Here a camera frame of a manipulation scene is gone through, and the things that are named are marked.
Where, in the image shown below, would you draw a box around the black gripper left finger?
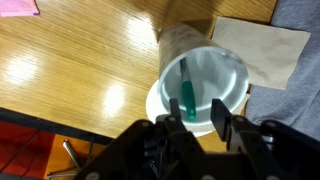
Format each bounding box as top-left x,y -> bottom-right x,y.
168,97 -> 184,123

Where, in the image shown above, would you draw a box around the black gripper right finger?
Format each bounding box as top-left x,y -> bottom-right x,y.
210,98 -> 236,145

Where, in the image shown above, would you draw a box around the green pen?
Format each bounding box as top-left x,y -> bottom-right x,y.
178,56 -> 198,122

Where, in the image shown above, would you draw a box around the clear plastic cup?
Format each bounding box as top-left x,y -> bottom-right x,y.
157,21 -> 251,130

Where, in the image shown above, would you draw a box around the gray garment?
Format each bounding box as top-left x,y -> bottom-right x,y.
245,0 -> 320,142

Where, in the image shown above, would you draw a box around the brown paper napkin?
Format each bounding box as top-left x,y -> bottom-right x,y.
211,16 -> 312,91

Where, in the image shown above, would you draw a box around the black chair silver legs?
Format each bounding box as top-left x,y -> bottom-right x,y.
45,138 -> 83,180

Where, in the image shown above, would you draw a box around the pink sticky note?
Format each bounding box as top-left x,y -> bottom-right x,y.
0,0 -> 41,18

